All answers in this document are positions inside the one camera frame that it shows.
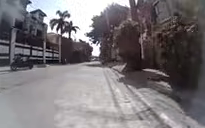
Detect pale concrete pavement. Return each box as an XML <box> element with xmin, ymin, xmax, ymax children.
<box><xmin>103</xmin><ymin>64</ymin><xmax>205</xmax><ymax>128</ymax></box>

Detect building behind hedge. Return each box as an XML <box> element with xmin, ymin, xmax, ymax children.
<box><xmin>150</xmin><ymin>0</ymin><xmax>205</xmax><ymax>24</ymax></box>

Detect dark leafy trees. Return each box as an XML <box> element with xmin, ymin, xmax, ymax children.
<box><xmin>86</xmin><ymin>3</ymin><xmax>131</xmax><ymax>64</ymax></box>

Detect small palm tree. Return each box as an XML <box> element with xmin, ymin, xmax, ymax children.
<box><xmin>63</xmin><ymin>20</ymin><xmax>81</xmax><ymax>40</ymax></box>

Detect grey concrete road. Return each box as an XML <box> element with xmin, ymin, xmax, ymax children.
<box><xmin>0</xmin><ymin>61</ymin><xmax>178</xmax><ymax>128</ymax></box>

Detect flowering bush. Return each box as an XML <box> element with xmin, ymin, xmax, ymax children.
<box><xmin>114</xmin><ymin>19</ymin><xmax>143</xmax><ymax>71</ymax></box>

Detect narrow grey pavement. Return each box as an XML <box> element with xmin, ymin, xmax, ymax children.
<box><xmin>0</xmin><ymin>64</ymin><xmax>49</xmax><ymax>75</ymax></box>

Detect grey multi-storey building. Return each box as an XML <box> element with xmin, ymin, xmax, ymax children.
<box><xmin>22</xmin><ymin>8</ymin><xmax>49</xmax><ymax>43</ymax></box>

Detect white slatted fence with pillars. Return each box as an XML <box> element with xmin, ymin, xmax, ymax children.
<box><xmin>0</xmin><ymin>28</ymin><xmax>63</xmax><ymax>67</ymax></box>

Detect dark hedge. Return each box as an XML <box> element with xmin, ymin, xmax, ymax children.
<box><xmin>154</xmin><ymin>16</ymin><xmax>205</xmax><ymax>91</ymax></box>

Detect dark motorcycle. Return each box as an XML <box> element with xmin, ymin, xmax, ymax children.
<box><xmin>9</xmin><ymin>54</ymin><xmax>35</xmax><ymax>72</ymax></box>

